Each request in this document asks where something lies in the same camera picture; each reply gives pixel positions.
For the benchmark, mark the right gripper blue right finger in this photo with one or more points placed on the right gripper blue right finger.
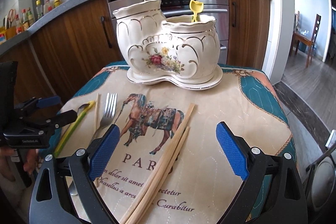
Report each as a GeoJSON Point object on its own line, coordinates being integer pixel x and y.
{"type": "Point", "coordinates": [249, 166]}

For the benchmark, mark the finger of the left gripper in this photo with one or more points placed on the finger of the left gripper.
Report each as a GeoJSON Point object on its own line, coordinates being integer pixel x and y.
{"type": "Point", "coordinates": [59, 120]}
{"type": "Point", "coordinates": [34, 104]}

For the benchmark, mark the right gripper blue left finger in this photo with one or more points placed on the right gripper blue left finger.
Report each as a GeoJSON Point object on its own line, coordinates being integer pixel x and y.
{"type": "Point", "coordinates": [86, 167]}

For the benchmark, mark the silver spoon yellow green handle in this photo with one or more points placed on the silver spoon yellow green handle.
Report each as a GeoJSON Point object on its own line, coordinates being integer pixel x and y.
{"type": "Point", "coordinates": [81, 113]}

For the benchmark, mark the silver fork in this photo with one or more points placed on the silver fork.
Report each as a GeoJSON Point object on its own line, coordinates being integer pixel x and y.
{"type": "Point", "coordinates": [109, 112]}

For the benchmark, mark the person's left hand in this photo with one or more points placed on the person's left hand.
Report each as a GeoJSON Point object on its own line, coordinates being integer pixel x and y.
{"type": "Point", "coordinates": [9, 168]}

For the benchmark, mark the left wooden cabinet door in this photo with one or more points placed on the left wooden cabinet door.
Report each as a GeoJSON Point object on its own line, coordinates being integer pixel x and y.
{"type": "Point", "coordinates": [61, 52]}

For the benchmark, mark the wooden cabinet door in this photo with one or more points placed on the wooden cabinet door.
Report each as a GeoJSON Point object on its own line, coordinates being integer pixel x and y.
{"type": "Point", "coordinates": [248, 32]}
{"type": "Point", "coordinates": [61, 52]}

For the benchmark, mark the wooden chopstick upper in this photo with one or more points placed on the wooden chopstick upper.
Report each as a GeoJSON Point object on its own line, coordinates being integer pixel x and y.
{"type": "Point", "coordinates": [158, 176]}

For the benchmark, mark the wooden chopstick middle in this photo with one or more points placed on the wooden chopstick middle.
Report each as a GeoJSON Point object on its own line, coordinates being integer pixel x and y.
{"type": "Point", "coordinates": [162, 173]}

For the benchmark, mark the wooden chopstick lower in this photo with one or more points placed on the wooden chopstick lower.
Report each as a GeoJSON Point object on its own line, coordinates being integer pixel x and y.
{"type": "Point", "coordinates": [157, 187]}

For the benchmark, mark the horse print quilted mat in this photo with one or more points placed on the horse print quilted mat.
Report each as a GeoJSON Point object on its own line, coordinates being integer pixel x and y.
{"type": "Point", "coordinates": [201, 184]}

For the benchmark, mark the white floral ceramic utensil holder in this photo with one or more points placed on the white floral ceramic utensil holder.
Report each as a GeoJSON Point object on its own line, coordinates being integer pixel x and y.
{"type": "Point", "coordinates": [174, 49]}

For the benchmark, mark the wooden dining chair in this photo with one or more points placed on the wooden dining chair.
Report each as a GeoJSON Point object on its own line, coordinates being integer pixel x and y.
{"type": "Point", "coordinates": [297, 38]}

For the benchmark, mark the right wooden cabinet door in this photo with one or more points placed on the right wooden cabinet door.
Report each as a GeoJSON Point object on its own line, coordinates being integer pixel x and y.
{"type": "Point", "coordinates": [248, 32]}

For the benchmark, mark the stainless steel oven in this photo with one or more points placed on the stainless steel oven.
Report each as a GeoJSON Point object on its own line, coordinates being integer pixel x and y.
{"type": "Point", "coordinates": [216, 8]}

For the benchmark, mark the yellow plastic spoon in holder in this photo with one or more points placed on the yellow plastic spoon in holder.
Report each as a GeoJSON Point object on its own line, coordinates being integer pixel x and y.
{"type": "Point", "coordinates": [196, 7]}

